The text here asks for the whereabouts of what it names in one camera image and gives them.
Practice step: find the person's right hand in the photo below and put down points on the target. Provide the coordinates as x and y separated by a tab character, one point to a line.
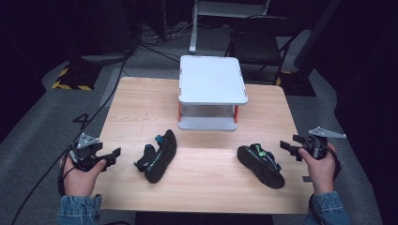
319	170

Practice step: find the person's right denim sleeve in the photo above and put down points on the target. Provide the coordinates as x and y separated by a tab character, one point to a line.
327	208

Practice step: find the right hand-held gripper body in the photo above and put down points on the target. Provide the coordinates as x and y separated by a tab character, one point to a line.
319	142

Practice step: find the person's denim sleeve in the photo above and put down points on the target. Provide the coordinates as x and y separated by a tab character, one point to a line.
79	210
327	208

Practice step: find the person's left denim sleeve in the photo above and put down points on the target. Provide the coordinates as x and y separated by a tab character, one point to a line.
79	210

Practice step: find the black yellow striped stand base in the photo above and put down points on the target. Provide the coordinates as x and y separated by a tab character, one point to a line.
76	75

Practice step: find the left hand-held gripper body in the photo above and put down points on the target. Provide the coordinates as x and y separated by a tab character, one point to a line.
85	149

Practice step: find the white metal stand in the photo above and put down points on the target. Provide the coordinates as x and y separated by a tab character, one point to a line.
219	18

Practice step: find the black folding chair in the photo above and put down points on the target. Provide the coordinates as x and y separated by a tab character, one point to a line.
261	42

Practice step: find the person's left hand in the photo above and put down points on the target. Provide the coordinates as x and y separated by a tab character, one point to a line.
82	178

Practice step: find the dark stand with striped base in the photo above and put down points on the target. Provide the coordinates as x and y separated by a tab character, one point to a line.
305	59

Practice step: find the white two-tier shoe rack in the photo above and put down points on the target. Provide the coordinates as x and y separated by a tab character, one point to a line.
211	91

